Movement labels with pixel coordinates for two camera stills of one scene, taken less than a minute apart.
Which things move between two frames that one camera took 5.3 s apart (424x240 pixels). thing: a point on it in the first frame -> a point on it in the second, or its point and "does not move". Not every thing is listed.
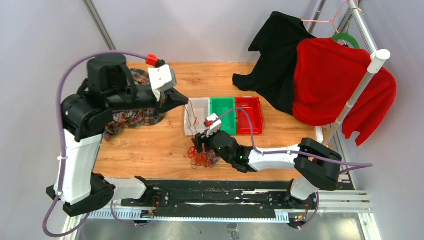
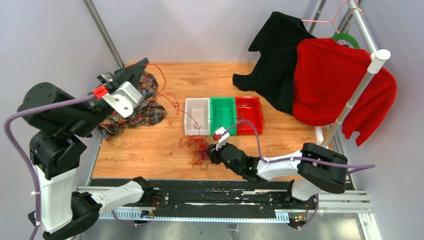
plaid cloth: [126, 118] does not move
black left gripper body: [141, 99] -> [118, 77]
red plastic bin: [253, 105] does not move
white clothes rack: [378, 58] does not move
